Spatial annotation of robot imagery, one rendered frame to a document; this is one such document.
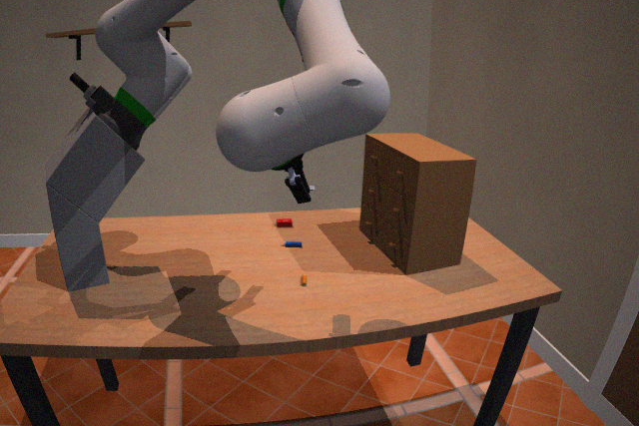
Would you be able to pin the dark brown drawer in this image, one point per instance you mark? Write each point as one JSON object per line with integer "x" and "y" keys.
{"x": 405, "y": 179}
{"x": 372, "y": 223}
{"x": 399, "y": 210}
{"x": 374, "y": 191}
{"x": 397, "y": 245}
{"x": 378, "y": 158}

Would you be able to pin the brown wooden chest of drawers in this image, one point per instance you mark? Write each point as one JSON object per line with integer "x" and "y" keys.
{"x": 444, "y": 186}

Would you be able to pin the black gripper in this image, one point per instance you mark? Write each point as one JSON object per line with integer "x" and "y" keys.
{"x": 298, "y": 184}

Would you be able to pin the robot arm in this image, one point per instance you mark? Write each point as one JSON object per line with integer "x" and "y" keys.
{"x": 340, "y": 95}

